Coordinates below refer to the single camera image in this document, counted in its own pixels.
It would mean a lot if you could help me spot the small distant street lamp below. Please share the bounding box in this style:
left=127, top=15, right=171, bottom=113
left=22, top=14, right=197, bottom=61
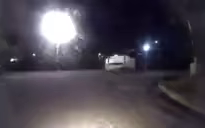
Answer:
left=142, top=43, right=152, bottom=71

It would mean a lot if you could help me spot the grey asphalt road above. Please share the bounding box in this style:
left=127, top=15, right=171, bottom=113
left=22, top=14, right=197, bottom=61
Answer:
left=0, top=69, right=205, bottom=128

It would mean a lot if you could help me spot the pale post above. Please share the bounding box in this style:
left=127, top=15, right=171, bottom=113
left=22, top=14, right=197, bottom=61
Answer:
left=189, top=57, right=199, bottom=78

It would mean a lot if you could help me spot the pale concrete kerb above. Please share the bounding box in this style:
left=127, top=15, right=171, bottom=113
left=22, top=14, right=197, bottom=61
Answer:
left=157, top=81, right=205, bottom=120

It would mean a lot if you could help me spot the street lamp on pole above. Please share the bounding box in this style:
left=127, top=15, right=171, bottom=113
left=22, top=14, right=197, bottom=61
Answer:
left=39, top=10, right=78, bottom=70

